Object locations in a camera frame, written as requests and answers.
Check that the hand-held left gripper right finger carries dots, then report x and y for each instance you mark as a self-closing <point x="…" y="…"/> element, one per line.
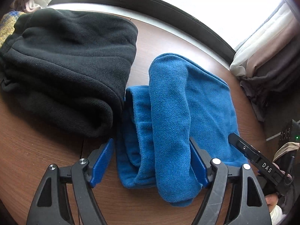
<point x="199" y="166"/>

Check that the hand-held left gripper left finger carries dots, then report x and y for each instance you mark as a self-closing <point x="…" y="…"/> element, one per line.
<point x="103" y="161"/>

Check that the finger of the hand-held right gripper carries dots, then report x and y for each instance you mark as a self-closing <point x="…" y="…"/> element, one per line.
<point x="241" y="145"/>

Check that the blue pants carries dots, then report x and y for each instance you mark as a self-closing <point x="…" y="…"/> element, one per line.
<point x="168" y="121"/>

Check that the person's right hand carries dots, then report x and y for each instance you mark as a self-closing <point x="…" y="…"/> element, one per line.
<point x="271" y="201"/>

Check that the grey curtain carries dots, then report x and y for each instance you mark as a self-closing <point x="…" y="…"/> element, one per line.
<point x="276" y="75"/>

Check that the black folded clothing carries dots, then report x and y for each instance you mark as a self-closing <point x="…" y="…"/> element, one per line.
<point x="65" y="63"/>

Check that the yellow woven fringed blanket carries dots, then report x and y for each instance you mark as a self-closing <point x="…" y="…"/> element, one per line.
<point x="7" y="25"/>

